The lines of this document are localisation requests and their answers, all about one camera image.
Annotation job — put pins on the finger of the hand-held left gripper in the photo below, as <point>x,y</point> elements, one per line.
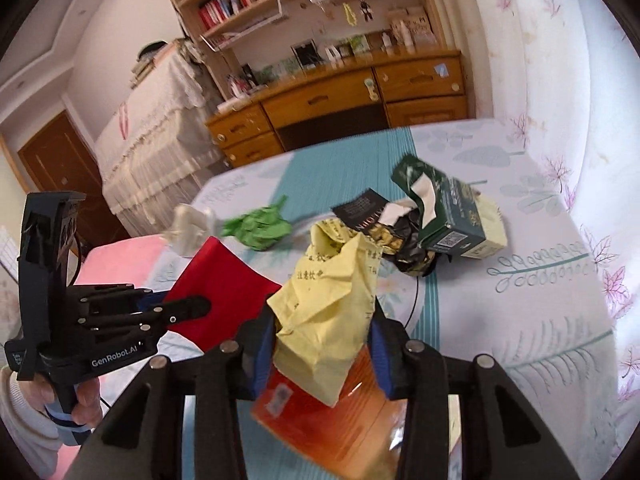
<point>150,301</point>
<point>185,307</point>

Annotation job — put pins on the black gold wrapper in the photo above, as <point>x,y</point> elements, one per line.
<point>410,255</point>

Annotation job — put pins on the lace covered upright piano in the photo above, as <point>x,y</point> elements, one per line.
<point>160,125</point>

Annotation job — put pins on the brown wooden door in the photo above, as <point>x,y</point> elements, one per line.
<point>55,160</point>

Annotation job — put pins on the tree print striped tablecloth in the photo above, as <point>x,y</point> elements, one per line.
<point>500,320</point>

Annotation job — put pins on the white paper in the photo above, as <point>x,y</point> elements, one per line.
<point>190,230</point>

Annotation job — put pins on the person's left hand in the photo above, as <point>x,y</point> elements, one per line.
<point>89,402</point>

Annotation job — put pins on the pen holder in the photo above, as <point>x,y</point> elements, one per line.
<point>239,85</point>

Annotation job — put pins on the wooden bookshelf hutch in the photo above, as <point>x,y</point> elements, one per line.
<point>280,30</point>

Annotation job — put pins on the red ribbon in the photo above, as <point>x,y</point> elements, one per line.
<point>123,120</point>

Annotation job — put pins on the beige patterned boxes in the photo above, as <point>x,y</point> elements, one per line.
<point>412,27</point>

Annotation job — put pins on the orange snack packet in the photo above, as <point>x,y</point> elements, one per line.
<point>325,435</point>

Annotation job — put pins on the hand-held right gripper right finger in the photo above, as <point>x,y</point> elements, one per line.
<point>385,355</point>

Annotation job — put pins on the red paper sheet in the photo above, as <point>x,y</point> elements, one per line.
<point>220,285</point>

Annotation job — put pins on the stack of books and papers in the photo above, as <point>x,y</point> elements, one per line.
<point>152,62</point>

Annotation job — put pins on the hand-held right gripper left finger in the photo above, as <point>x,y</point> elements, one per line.
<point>262,360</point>

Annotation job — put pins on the wooden desk with drawers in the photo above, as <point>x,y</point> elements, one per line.
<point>320,95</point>

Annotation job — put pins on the black printed packet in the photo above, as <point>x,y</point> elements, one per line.
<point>357,210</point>

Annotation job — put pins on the yellow green hanging charm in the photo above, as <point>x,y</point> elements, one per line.
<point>349,14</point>

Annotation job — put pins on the black photo frame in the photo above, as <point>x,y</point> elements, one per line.
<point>305,55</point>

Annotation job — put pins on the green paper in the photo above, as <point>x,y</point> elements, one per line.
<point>260,227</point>

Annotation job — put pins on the dark green box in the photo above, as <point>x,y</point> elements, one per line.
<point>450,210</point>

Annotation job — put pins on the black hanging figure charm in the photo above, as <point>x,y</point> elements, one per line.
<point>366,10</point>

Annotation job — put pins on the white leaf print curtain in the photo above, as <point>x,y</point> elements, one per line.
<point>550,60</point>

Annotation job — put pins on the yellow paper bag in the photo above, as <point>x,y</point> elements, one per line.
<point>320,310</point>

